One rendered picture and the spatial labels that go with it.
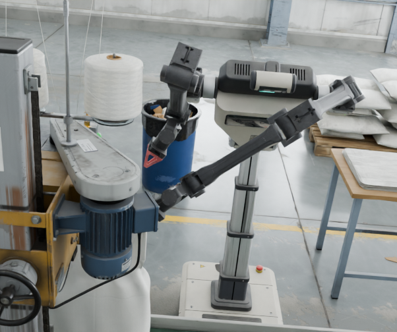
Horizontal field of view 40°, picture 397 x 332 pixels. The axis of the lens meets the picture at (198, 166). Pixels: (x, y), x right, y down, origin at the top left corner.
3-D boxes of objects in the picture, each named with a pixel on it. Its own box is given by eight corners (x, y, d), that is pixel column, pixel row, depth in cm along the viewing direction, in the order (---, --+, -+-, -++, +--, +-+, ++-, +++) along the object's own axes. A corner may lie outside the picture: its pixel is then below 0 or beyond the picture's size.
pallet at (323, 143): (413, 135, 594) (416, 123, 587) (439, 168, 520) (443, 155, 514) (304, 124, 595) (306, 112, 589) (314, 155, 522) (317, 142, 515)
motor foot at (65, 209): (95, 221, 158) (95, 195, 154) (87, 243, 148) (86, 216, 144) (63, 218, 158) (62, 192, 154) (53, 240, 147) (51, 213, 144)
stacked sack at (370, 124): (376, 122, 544) (378, 110, 539) (388, 139, 506) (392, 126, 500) (310, 116, 543) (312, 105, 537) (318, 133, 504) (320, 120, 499)
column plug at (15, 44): (32, 42, 133) (32, 38, 132) (17, 54, 122) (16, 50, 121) (-13, 38, 132) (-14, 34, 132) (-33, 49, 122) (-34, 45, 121)
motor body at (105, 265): (134, 255, 170) (137, 185, 159) (128, 285, 156) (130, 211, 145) (86, 251, 169) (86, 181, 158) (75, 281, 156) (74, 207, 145)
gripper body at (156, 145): (148, 150, 196) (159, 134, 193) (150, 139, 205) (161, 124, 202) (163, 159, 197) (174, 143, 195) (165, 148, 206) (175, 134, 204)
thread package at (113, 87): (144, 107, 164) (147, 51, 157) (138, 127, 149) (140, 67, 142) (90, 102, 164) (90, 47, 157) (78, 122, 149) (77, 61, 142)
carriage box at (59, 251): (81, 243, 183) (80, 160, 169) (55, 311, 152) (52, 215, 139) (8, 237, 182) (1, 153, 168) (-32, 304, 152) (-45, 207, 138)
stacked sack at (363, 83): (374, 88, 570) (377, 77, 564) (382, 101, 532) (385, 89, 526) (312, 81, 574) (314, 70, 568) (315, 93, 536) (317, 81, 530)
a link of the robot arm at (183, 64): (208, 45, 155) (175, 33, 155) (192, 89, 154) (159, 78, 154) (204, 76, 199) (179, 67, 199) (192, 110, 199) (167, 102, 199)
